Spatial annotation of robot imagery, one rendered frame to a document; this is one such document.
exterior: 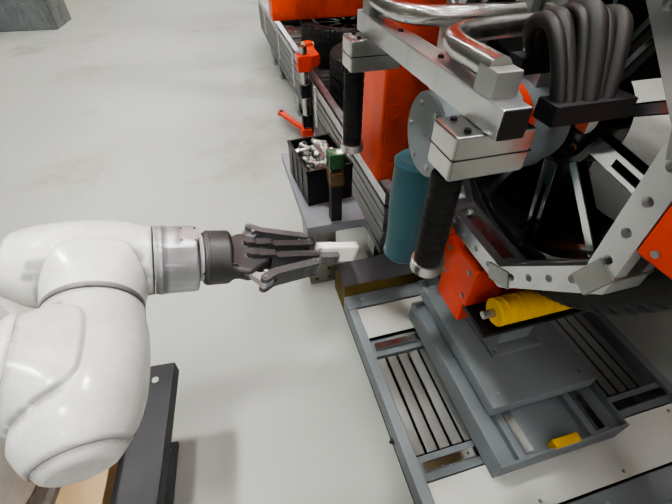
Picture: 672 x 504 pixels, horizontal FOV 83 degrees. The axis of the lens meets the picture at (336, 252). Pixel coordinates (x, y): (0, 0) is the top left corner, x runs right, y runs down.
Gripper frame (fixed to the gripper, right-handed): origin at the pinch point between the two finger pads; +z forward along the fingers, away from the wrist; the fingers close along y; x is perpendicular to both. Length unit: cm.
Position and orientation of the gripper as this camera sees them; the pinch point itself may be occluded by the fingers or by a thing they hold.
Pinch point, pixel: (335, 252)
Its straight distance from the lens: 60.4
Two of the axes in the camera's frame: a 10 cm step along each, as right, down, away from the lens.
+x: -2.4, 7.6, 6.0
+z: 9.1, -0.4, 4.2
